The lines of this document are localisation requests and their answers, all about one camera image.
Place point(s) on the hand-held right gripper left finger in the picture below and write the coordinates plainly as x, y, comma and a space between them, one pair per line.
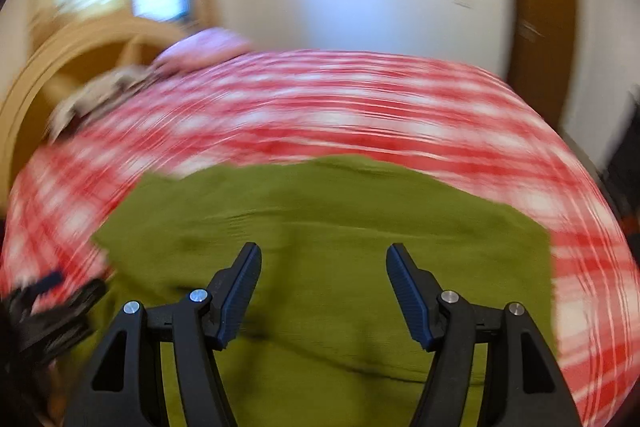
239, 292

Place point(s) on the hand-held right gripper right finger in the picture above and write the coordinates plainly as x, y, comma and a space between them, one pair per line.
407, 292

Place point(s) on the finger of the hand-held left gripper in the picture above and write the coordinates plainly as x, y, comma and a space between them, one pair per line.
47, 282
87, 294

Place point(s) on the green striped knit sweater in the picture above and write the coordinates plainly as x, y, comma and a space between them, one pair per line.
320, 207

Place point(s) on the brown patterned pillow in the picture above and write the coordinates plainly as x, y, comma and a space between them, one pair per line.
100, 97

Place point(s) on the red plaid bed sheet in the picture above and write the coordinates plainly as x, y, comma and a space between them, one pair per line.
350, 107

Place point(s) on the wooden round headboard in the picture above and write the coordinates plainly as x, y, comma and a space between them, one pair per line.
55, 57

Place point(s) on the pink pillow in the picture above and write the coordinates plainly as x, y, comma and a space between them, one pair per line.
200, 49

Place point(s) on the brown wooden door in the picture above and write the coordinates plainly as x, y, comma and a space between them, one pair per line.
542, 7

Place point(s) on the white wall switch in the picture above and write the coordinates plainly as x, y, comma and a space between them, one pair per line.
462, 2

